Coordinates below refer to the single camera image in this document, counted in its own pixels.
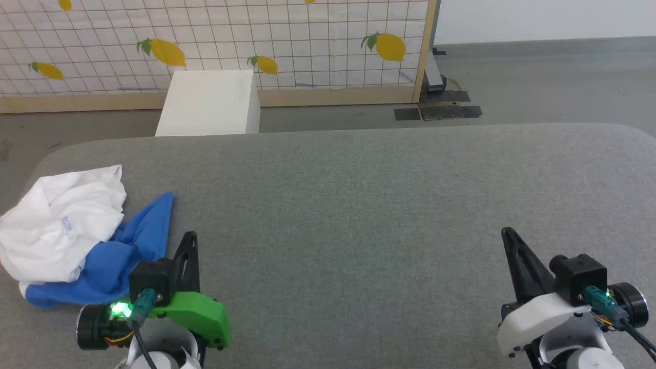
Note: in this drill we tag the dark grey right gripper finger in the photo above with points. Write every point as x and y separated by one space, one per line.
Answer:
535 274
515 271

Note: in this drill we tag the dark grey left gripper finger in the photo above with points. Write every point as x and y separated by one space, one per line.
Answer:
179 269
194 271

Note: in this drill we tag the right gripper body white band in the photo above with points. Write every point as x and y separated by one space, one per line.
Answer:
538 320

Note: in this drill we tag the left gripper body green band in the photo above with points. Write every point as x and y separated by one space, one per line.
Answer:
202 315

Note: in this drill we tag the white shirt with blue sleeves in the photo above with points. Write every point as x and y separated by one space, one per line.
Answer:
77 241

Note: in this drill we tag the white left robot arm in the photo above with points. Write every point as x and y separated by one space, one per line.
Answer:
166 353

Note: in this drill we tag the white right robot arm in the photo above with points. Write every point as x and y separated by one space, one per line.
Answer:
579 348

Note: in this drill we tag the white box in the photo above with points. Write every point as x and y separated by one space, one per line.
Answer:
210 102

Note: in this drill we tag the lemon-patterned grid panel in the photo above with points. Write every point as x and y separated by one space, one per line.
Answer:
215 46

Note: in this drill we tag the black floor base plate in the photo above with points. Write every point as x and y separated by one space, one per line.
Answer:
451 111

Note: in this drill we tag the grey metal post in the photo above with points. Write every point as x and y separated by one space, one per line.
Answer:
434 72

